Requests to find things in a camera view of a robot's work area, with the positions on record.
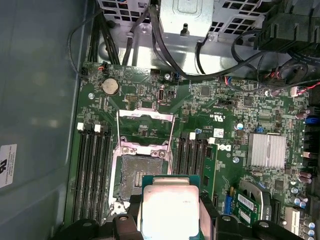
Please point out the metal locking lever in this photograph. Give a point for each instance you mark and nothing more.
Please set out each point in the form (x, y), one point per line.
(117, 130)
(173, 140)

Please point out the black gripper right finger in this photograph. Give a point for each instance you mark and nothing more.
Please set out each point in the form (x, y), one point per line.
(225, 230)

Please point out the CPU socket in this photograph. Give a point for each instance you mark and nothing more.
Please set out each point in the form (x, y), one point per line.
(140, 170)

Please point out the silver finned heatsink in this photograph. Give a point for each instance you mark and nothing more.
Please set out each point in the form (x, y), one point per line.
(266, 150)

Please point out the RAM slot black clip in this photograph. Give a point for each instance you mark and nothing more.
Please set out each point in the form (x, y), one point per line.
(87, 162)
(182, 155)
(201, 160)
(105, 162)

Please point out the green motherboard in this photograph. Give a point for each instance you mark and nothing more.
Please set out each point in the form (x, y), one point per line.
(200, 115)

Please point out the black PC case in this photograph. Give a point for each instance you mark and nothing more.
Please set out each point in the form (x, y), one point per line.
(37, 75)

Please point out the silver metal drive cage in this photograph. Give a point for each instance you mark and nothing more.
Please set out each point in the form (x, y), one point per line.
(187, 15)

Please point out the CPU with silver top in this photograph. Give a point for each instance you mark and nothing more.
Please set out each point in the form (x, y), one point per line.
(170, 210)

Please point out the green RAM stick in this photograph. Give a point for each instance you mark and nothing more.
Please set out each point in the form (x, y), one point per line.
(209, 170)

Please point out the round coin cell battery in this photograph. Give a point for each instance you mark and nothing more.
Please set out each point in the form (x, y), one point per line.
(110, 86)

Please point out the black plastic connector block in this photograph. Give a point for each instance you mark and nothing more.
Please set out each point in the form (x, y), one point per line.
(287, 25)

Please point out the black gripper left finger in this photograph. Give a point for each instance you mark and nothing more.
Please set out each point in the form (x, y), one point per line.
(125, 230)

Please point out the metal socket cover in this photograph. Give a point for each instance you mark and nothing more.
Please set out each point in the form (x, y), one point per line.
(150, 113)

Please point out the white warning label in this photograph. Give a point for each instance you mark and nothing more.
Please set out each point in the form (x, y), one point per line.
(8, 165)

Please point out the RAM slot white clip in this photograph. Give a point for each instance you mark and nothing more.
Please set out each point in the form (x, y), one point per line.
(97, 128)
(192, 136)
(80, 126)
(211, 140)

